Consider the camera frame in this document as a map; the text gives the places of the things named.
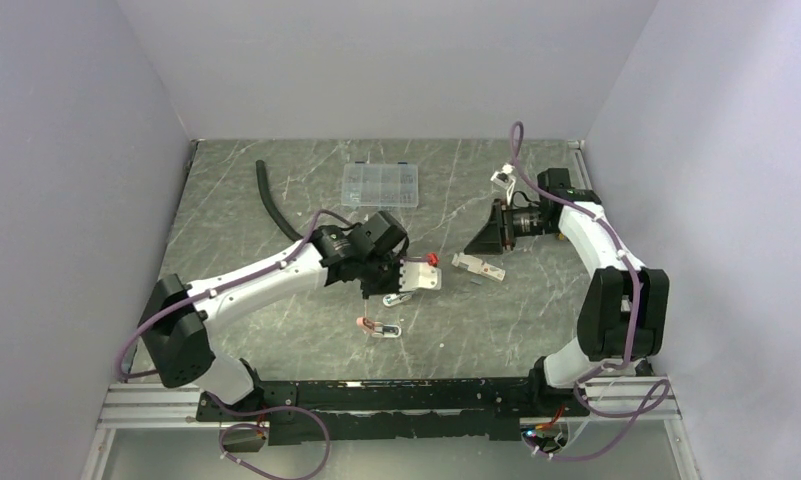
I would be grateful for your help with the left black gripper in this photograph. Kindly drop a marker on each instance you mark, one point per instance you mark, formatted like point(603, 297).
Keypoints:
point(393, 287)

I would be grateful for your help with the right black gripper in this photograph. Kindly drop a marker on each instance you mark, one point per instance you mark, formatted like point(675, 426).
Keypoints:
point(497, 232)

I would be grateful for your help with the white staple box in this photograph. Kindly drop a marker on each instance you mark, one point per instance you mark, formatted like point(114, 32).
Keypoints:
point(478, 266)

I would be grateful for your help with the blue mini stapler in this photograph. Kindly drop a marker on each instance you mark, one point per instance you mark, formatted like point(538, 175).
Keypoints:
point(394, 299)

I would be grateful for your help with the pink mini stapler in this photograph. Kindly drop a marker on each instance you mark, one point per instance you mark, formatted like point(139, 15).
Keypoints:
point(378, 329)

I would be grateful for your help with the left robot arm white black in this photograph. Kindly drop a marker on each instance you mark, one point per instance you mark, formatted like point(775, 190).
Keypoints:
point(182, 319)

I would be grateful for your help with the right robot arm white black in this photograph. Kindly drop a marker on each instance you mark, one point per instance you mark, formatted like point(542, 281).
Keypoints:
point(624, 311)

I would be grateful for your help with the clear plastic organizer box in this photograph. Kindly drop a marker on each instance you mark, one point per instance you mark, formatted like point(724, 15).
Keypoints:
point(380, 185)

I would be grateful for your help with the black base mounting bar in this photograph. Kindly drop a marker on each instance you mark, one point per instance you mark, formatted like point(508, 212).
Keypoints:
point(292, 425)

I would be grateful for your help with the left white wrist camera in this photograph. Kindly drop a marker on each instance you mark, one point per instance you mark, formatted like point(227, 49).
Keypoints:
point(420, 273)

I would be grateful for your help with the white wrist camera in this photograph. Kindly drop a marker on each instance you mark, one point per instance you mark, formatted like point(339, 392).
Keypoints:
point(506, 180)
point(420, 273)

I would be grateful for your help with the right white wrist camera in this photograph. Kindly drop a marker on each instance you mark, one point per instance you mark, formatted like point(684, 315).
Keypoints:
point(506, 180)

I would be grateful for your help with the aluminium frame rail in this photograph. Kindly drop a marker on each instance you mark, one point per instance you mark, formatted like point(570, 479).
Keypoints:
point(150, 405)

